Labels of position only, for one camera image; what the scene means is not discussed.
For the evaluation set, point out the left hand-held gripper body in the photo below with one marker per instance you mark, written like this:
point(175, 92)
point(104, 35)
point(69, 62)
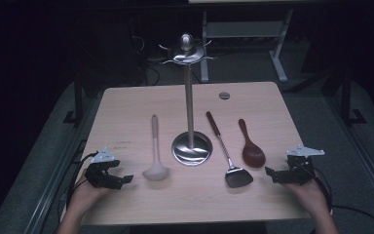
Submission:
point(99, 175)

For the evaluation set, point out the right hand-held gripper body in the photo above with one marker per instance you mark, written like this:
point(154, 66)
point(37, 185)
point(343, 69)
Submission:
point(303, 174)

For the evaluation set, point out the dark red wooden spoon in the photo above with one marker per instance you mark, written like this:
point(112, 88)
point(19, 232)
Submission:
point(254, 157)

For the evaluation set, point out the beige ladle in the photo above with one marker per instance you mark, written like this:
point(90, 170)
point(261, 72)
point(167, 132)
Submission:
point(156, 172)

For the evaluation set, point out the steel utensil rack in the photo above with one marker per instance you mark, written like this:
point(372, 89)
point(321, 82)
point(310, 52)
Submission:
point(190, 107)

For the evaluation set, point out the person's right hand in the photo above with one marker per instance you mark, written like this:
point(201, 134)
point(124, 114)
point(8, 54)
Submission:
point(311, 198)

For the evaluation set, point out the person's left hand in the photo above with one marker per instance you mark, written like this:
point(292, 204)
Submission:
point(84, 198)

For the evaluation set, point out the black metal stand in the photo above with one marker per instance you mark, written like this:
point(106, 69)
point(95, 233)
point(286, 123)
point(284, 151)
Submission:
point(346, 100)
point(78, 104)

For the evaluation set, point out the grey round table grommet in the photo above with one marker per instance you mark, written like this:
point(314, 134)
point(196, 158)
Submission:
point(224, 96)

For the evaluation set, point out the grey metal floor rail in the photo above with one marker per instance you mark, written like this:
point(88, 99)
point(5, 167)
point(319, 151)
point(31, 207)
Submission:
point(370, 169)
point(48, 195)

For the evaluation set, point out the white metal desk frame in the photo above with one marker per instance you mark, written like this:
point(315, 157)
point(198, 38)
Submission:
point(243, 30)

